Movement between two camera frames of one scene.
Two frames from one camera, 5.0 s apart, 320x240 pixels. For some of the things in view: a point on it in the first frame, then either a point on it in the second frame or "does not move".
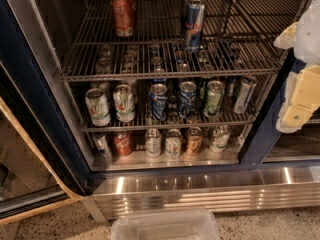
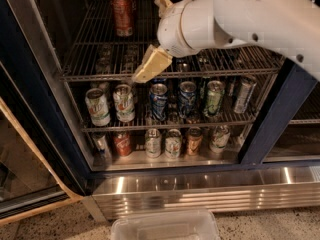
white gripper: [309, 34] to [170, 31]
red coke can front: [122, 14] does not move
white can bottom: [173, 143] does not move
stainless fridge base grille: [244, 189] does not move
